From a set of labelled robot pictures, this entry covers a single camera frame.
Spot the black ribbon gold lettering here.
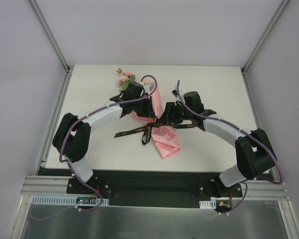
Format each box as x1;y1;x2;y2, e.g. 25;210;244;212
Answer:
114;118;204;145

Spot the pink wrapping paper sheet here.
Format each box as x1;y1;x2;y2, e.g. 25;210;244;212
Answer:
131;79;182;159

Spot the pink fake flower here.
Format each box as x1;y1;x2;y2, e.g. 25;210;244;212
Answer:
116;68;136;91

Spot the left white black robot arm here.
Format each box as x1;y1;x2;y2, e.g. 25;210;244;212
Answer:
52;82;156;194

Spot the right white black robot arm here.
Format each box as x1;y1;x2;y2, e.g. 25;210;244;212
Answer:
157;91;275;198

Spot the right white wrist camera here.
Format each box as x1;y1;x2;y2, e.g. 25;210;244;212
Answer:
172;86;181;98

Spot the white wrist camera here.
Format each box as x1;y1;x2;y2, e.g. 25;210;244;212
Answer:
172;86;181;98
143;84;155;94

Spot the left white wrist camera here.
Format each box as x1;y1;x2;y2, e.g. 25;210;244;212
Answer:
143;84;155;94

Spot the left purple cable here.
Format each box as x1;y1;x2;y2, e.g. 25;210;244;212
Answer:
59;75;157;212

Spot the right white cable duct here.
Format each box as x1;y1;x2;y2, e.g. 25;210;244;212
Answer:
199;200;216;210

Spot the white cable duct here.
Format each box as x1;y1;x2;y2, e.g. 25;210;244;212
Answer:
199;200;216;210
32;196;109;207

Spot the front aluminium rail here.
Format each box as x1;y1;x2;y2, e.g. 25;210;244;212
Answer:
21;175;291;201

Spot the left white cable duct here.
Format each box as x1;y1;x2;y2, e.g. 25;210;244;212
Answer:
32;196;109;207

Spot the right aluminium frame post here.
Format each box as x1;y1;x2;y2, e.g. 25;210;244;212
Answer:
241;0;291;76

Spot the aluminium frame post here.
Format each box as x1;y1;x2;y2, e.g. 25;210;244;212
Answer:
28;0;70;72
241;0;291;76

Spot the left aluminium frame post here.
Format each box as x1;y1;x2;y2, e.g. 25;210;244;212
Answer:
28;0;70;72

